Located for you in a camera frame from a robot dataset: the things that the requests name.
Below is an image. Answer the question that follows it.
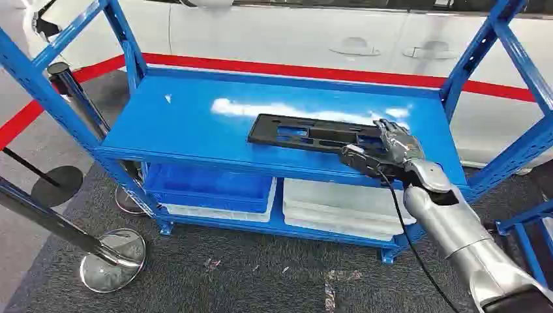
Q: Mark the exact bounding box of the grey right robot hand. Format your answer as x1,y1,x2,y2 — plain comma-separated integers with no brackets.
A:
373,118,453,194

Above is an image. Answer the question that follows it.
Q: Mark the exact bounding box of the black plastic plate frame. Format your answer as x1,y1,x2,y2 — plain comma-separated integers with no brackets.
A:
247,113,392,157

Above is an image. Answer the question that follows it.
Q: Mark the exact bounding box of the white car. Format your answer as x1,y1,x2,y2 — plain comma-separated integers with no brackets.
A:
23,0,553,170

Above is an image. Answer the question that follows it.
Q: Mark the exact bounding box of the blue plastic crate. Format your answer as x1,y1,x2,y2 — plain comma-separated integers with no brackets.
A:
144,162,276,214

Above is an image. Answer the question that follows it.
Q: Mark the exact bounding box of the blue metal shelf rack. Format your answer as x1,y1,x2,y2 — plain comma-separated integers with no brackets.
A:
0,0,553,265

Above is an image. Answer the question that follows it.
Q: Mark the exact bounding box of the dark grey floor carpet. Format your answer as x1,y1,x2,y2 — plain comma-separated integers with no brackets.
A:
3,70,553,313

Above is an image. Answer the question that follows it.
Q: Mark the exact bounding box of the black round-base stand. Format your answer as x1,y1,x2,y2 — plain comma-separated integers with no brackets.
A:
1,147,84,209

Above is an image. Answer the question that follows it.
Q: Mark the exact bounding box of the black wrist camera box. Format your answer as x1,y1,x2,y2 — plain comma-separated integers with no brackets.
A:
338,144,408,183

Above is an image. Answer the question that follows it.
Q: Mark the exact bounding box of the black cable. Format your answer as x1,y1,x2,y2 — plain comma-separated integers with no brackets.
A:
374,167,462,313

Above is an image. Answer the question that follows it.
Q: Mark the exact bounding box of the white car door handle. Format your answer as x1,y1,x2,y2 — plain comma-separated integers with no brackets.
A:
402,40,458,61
329,37,381,57

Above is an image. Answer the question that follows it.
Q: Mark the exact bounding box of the blue metal frame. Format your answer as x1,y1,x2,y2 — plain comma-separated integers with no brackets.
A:
495,200,553,290

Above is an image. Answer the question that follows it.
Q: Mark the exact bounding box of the chrome-base stanchion post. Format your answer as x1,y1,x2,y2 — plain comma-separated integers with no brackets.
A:
47,61,148,216
0,176,147,295

